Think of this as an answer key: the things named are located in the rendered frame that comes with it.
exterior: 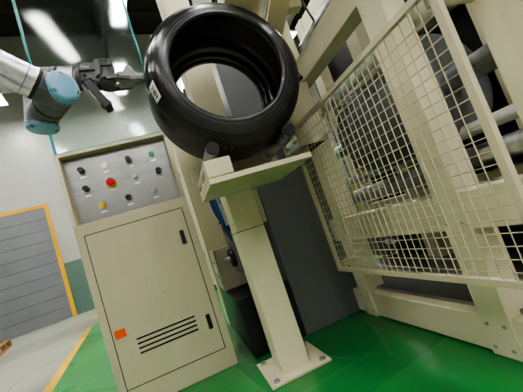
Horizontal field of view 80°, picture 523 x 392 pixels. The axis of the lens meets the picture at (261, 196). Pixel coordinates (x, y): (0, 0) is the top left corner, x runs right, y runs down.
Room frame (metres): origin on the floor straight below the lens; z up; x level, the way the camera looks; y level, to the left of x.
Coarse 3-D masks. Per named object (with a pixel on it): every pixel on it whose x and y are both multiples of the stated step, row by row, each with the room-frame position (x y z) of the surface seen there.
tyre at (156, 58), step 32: (160, 32) 0.96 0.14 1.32; (192, 32) 1.16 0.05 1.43; (224, 32) 1.20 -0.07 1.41; (256, 32) 1.17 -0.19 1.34; (160, 64) 0.95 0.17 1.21; (192, 64) 1.25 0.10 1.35; (224, 64) 1.31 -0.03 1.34; (256, 64) 1.31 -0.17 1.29; (288, 64) 1.07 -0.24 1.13; (288, 96) 1.06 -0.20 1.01; (160, 128) 1.14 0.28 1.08; (192, 128) 0.98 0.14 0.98; (224, 128) 0.99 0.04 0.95; (256, 128) 1.02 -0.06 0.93
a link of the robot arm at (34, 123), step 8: (24, 96) 0.90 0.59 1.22; (24, 104) 0.90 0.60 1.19; (32, 104) 0.86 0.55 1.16; (24, 112) 0.90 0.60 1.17; (32, 112) 0.87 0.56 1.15; (24, 120) 0.90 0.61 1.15; (32, 120) 0.88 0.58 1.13; (40, 120) 0.89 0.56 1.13; (48, 120) 0.89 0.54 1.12; (56, 120) 0.91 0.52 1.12; (32, 128) 0.90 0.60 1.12; (40, 128) 0.91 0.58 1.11; (48, 128) 0.92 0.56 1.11; (56, 128) 0.93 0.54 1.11
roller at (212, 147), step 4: (208, 144) 0.97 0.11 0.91; (212, 144) 0.98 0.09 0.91; (216, 144) 0.98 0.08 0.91; (208, 148) 0.97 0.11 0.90; (212, 148) 0.97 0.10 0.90; (216, 148) 0.98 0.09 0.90; (208, 152) 0.97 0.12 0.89; (212, 152) 0.97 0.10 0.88; (216, 152) 0.98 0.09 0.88; (204, 156) 1.04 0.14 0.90; (208, 156) 1.00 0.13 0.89; (212, 156) 1.00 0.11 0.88; (216, 156) 1.03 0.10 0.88; (204, 160) 1.07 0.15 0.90; (200, 172) 1.26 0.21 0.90
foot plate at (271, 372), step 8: (304, 344) 1.55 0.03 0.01; (312, 352) 1.44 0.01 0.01; (320, 352) 1.42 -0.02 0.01; (272, 360) 1.50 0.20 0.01; (312, 360) 1.37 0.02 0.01; (320, 360) 1.35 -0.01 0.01; (328, 360) 1.33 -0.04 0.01; (264, 368) 1.45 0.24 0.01; (272, 368) 1.42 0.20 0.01; (296, 368) 1.35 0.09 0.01; (304, 368) 1.33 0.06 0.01; (312, 368) 1.31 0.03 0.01; (264, 376) 1.38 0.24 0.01; (272, 376) 1.35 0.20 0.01; (280, 376) 1.32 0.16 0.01; (288, 376) 1.30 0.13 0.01; (296, 376) 1.29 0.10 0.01; (272, 384) 1.28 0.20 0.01; (280, 384) 1.27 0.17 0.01
